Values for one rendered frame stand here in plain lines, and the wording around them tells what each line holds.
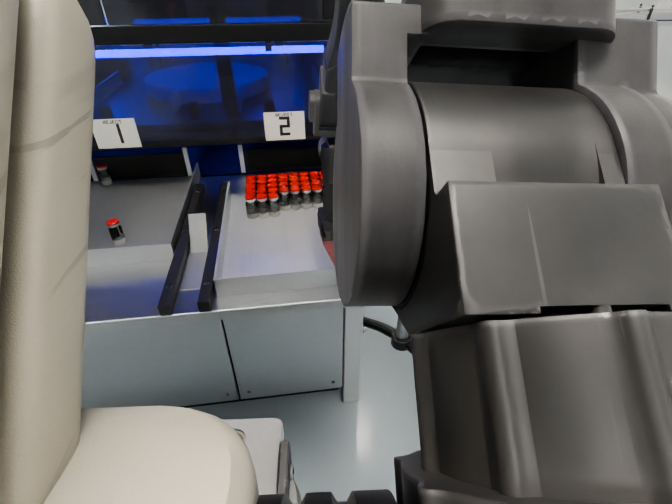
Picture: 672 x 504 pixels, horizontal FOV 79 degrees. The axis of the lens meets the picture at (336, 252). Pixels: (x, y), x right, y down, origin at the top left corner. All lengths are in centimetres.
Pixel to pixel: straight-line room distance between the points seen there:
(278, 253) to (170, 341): 65
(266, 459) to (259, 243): 51
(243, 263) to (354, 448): 92
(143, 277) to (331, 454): 94
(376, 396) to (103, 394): 91
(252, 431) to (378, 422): 124
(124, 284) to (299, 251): 29
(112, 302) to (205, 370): 71
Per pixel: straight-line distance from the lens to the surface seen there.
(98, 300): 73
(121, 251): 77
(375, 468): 146
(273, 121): 90
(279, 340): 128
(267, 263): 71
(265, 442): 31
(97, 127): 97
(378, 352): 172
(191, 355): 133
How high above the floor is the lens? 131
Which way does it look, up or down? 36 degrees down
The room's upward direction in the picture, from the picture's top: straight up
